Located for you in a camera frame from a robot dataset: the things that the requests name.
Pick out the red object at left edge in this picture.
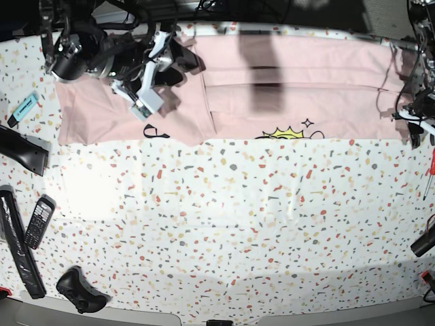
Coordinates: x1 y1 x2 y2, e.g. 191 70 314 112
0 287 11 300

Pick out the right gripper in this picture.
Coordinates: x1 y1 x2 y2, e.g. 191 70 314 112
108 31 205 105

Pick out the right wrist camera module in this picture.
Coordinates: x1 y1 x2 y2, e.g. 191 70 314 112
130 89 164 122

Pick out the black game controller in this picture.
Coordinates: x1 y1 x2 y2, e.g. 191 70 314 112
56 266 110 314

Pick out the black cylinder tool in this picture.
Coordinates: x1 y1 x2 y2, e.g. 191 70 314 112
411 228 435 257

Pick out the long black wrapped bar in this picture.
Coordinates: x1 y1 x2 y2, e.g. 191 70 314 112
1 185 46 300

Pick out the black cordless phone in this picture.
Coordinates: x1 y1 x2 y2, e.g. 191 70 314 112
24 194 56 250

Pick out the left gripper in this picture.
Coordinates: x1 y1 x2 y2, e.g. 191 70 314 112
396 90 435 149

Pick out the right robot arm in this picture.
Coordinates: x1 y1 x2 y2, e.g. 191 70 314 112
39 1 203 112

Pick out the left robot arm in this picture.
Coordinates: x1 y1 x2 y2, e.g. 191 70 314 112
393 1 434 149

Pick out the black handheld device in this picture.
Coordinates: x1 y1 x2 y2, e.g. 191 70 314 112
1 125 52 177

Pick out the pink T-shirt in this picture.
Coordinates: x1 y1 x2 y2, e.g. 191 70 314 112
56 35 412 145

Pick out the small red black clip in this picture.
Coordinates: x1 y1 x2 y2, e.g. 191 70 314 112
421 271 432 283

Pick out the red handled screwdriver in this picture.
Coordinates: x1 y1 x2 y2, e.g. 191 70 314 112
423 149 435 200

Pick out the turquoise highlighter pen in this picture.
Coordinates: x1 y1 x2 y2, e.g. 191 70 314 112
7 92 39 128

